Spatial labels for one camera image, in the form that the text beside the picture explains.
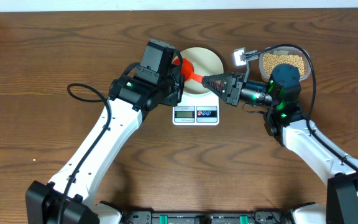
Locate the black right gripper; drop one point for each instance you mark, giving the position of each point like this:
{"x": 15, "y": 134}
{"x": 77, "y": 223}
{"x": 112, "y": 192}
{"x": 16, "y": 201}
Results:
{"x": 227, "y": 94}

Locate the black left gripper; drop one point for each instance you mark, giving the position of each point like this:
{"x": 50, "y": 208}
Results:
{"x": 171, "y": 99}

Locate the red measuring scoop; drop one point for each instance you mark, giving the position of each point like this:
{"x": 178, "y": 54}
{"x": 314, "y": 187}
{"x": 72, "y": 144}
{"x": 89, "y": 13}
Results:
{"x": 188, "y": 71}

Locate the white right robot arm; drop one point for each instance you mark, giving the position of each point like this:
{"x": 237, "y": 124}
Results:
{"x": 286, "y": 121}

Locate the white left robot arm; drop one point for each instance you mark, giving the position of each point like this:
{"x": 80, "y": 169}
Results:
{"x": 69, "y": 196}

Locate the cream bowl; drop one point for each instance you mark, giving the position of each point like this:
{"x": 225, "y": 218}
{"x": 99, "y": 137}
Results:
{"x": 205, "y": 63}

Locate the white digital kitchen scale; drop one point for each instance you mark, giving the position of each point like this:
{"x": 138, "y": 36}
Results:
{"x": 198, "y": 107}

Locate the clear plastic bean container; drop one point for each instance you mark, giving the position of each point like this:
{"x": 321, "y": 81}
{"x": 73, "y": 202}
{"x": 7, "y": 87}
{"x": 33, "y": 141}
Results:
{"x": 283, "y": 55}

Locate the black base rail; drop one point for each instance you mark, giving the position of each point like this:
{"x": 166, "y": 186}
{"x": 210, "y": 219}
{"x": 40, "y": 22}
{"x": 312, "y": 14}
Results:
{"x": 258, "y": 216}

